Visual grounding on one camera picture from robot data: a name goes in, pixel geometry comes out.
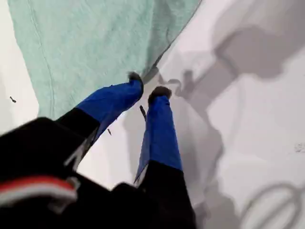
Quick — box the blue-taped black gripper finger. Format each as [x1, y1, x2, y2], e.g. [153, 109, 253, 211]
[134, 86, 197, 229]
[56, 72, 144, 154]

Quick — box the pale green T-shirt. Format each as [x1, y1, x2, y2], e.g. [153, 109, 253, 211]
[7, 0, 203, 120]

